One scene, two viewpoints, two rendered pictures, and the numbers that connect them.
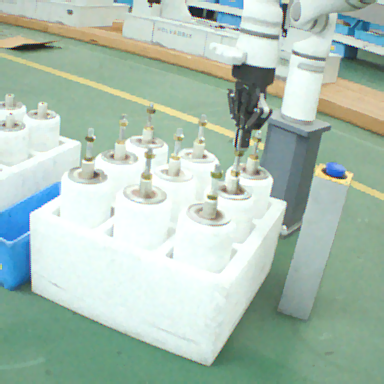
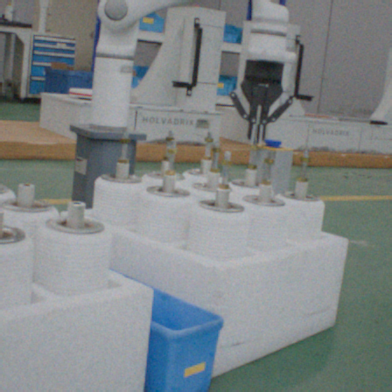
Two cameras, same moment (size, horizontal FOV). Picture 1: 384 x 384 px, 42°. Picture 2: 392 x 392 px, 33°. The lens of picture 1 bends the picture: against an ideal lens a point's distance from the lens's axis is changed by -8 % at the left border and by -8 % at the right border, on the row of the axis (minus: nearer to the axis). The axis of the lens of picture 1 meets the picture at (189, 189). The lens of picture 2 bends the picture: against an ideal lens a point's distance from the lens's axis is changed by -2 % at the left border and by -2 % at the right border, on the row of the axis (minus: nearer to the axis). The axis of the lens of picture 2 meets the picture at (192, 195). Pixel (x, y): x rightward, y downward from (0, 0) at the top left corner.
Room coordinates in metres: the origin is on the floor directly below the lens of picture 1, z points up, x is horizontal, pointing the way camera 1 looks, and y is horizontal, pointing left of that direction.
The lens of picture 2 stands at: (0.55, 1.18, 0.46)
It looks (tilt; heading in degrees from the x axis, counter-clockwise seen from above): 10 degrees down; 291
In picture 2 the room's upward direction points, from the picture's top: 6 degrees clockwise
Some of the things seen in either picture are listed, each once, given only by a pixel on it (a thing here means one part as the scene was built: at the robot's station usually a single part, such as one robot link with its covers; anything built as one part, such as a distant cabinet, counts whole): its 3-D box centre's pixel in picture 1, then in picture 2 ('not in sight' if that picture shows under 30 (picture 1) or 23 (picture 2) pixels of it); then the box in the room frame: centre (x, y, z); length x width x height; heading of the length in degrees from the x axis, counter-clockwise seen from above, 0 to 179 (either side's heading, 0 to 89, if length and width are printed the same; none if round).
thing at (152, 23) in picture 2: not in sight; (136, 20); (3.54, -4.61, 0.89); 0.50 x 0.38 x 0.21; 145
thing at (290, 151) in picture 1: (286, 172); (101, 189); (1.33, -0.24, 0.15); 0.15 x 0.15 x 0.30; 54
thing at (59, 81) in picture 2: not in sight; (73, 91); (3.68, -3.83, 0.18); 0.50 x 0.41 x 0.37; 149
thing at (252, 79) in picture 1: (251, 84); (262, 82); (0.91, -0.08, 0.45); 0.08 x 0.08 x 0.09
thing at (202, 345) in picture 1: (163, 247); (202, 271); (0.95, 0.03, 0.09); 0.39 x 0.39 x 0.18; 71
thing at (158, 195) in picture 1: (144, 194); (263, 201); (0.84, 0.07, 0.25); 0.08 x 0.08 x 0.01
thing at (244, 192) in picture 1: (231, 191); (249, 185); (0.91, -0.08, 0.25); 0.08 x 0.08 x 0.01
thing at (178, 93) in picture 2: not in sight; (134, 67); (2.18, -2.02, 0.45); 0.82 x 0.57 x 0.74; 54
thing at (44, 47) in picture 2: not in sight; (43, 68); (4.49, -4.51, 0.34); 0.59 x 0.47 x 0.69; 144
